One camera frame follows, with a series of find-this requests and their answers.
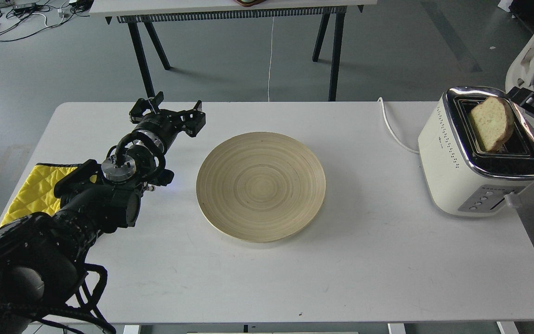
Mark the round bamboo plate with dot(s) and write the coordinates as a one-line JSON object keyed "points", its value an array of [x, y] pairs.
{"points": [[260, 187]]}

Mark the background table with black legs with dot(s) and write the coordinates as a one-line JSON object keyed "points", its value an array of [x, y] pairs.
{"points": [[147, 12]]}

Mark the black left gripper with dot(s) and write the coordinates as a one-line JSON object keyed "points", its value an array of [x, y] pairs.
{"points": [[166, 124]]}

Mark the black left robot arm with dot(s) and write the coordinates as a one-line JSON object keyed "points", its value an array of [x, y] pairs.
{"points": [[43, 268]]}

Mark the slice of bread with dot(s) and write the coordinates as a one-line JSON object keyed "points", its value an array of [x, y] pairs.
{"points": [[493, 123]]}

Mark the yellow quilted cloth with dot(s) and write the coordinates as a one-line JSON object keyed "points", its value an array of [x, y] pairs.
{"points": [[37, 192]]}

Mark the cream chrome toaster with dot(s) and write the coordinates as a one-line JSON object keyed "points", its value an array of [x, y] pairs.
{"points": [[464, 176]]}

